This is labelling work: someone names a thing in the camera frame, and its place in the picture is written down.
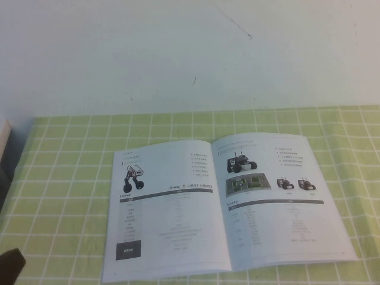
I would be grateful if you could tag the green checkered tablecloth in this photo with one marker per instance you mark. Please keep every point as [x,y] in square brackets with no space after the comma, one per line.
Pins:
[59,207]

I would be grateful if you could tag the white box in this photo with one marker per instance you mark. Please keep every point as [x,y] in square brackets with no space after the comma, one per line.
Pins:
[4,139]

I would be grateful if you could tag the white product booklet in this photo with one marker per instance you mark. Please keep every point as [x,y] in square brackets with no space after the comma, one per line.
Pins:
[178,222]

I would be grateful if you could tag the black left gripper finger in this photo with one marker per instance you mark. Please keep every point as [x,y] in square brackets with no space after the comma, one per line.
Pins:
[12,267]

